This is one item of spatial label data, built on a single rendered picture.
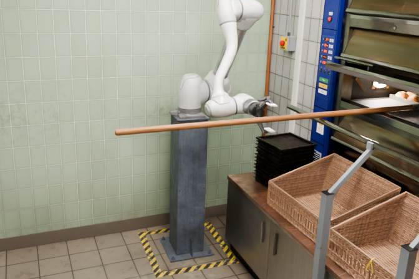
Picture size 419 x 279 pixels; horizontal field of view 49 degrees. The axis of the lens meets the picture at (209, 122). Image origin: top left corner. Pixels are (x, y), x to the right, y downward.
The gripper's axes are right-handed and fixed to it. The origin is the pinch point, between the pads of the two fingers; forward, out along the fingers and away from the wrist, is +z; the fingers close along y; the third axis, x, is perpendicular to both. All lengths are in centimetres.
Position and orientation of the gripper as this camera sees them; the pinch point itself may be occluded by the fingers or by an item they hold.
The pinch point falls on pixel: (272, 118)
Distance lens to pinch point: 235.7
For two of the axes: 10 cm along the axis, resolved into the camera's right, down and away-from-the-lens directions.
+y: -0.4, 9.6, 2.8
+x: -9.3, 0.7, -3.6
